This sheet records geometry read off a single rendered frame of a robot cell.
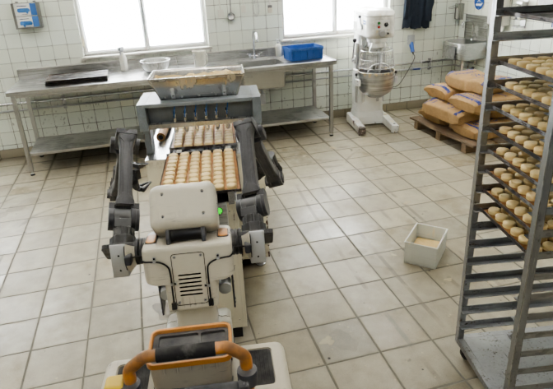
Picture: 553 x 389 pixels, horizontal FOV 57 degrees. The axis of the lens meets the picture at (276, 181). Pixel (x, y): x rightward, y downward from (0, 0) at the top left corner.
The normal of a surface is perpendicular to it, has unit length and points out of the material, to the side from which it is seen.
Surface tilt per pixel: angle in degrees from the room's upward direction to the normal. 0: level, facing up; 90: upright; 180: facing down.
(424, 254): 90
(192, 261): 82
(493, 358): 0
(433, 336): 0
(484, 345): 0
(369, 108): 90
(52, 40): 90
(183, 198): 47
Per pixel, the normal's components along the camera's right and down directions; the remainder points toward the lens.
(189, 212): 0.05, -0.34
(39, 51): 0.26, 0.37
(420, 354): -0.05, -0.92
